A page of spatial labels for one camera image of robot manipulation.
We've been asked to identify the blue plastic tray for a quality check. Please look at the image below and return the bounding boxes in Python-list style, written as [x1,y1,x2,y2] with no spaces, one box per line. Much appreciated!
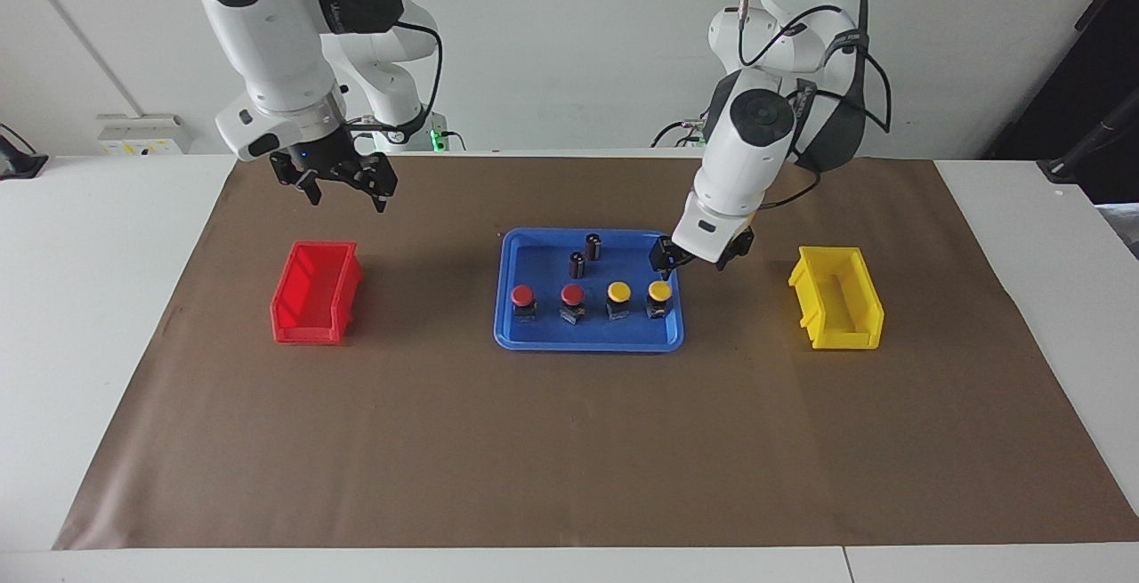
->
[494,228,685,352]

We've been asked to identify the red plastic bin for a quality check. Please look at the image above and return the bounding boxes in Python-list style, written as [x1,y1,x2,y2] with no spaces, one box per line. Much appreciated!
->
[270,240,364,345]

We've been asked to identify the yellow plastic bin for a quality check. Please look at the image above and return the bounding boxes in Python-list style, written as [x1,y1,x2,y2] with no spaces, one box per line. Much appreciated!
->
[788,246,885,351]

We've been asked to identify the brown paper table mat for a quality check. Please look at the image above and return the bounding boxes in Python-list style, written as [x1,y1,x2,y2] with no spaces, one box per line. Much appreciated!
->
[52,153,1139,551]

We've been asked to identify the black device at table edge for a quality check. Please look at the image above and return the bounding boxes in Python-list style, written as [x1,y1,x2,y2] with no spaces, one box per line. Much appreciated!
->
[0,125,50,181]

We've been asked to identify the black stand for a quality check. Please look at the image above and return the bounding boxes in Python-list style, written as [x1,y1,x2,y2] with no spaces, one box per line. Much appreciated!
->
[1037,89,1139,206]

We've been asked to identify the black left base cable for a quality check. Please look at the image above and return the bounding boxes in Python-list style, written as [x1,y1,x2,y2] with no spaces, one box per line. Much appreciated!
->
[650,116,713,150]

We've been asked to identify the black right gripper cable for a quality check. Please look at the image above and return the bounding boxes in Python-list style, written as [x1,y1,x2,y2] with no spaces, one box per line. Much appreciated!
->
[392,20,443,134]

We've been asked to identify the white wall power strip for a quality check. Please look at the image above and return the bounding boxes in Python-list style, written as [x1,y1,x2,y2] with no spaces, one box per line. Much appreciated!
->
[96,114,192,157]

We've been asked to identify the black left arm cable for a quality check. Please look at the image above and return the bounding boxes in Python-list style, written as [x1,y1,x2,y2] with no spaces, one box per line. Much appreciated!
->
[739,0,891,134]

